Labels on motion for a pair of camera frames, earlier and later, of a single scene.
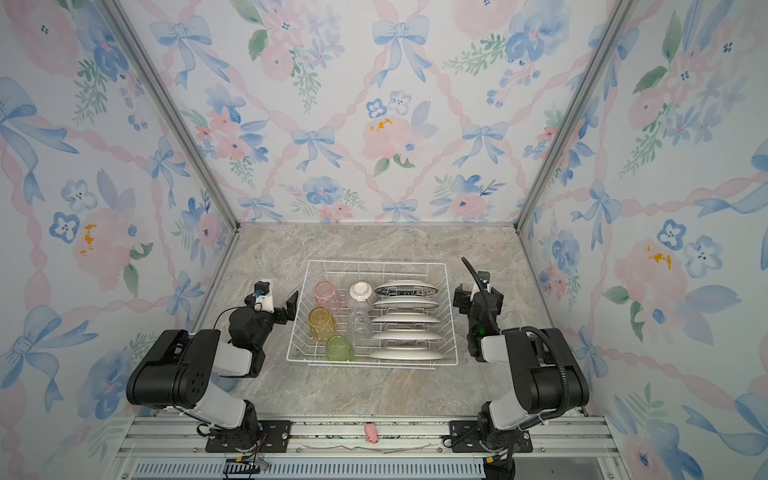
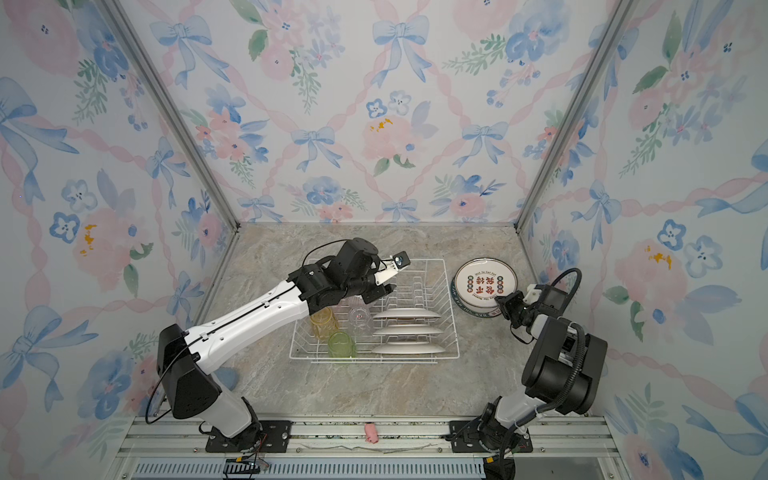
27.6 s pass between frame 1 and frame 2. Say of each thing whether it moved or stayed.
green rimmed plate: moved
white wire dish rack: stayed
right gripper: moved
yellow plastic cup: stayed
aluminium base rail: stayed
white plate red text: moved
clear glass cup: stayed
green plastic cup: stayed
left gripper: moved
